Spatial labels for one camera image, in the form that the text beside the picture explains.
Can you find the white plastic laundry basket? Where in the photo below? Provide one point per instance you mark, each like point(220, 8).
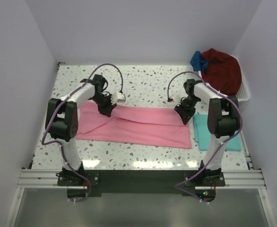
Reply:
point(243, 94)

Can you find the pink t shirt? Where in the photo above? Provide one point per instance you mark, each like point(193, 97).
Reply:
point(161, 127)

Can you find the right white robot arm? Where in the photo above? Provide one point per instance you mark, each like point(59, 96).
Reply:
point(224, 120)

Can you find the blue t shirt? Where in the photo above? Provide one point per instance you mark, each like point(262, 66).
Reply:
point(198, 62)

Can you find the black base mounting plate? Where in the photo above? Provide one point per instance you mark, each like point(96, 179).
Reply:
point(94, 183)

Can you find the folded teal t shirt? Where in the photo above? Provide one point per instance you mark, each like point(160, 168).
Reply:
point(202, 135)

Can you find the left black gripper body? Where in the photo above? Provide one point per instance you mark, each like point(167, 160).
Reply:
point(103, 103)

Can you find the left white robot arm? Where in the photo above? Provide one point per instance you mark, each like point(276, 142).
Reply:
point(62, 124)

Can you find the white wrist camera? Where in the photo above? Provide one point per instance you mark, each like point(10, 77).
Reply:
point(176, 99)
point(118, 97)

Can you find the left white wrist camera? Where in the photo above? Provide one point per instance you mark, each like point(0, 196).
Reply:
point(118, 97)

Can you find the aluminium frame rail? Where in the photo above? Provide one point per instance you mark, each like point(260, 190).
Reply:
point(234, 179)

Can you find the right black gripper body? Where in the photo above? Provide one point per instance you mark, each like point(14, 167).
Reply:
point(186, 108)

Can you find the dark red t shirt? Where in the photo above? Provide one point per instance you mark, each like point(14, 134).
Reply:
point(223, 72)

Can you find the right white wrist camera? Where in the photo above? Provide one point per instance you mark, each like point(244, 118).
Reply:
point(176, 99)

